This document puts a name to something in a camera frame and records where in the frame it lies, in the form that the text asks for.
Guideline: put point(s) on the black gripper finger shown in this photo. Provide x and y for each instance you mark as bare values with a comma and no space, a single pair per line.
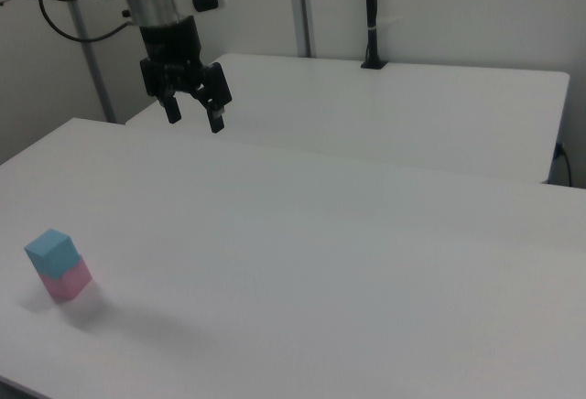
173,111
219,92

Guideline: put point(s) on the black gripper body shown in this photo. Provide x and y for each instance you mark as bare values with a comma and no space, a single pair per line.
171,49

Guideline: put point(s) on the blue cube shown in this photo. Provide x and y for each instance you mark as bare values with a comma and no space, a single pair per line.
50,252

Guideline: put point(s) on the pink cube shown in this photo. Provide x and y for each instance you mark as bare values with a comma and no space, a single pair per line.
68,284

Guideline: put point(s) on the white side table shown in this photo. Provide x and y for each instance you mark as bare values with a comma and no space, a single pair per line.
389,111

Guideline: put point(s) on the grey metal frame post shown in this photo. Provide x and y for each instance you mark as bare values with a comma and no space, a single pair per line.
303,5
94,69

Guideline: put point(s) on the black camera pole with base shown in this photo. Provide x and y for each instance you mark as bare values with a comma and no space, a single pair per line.
373,14

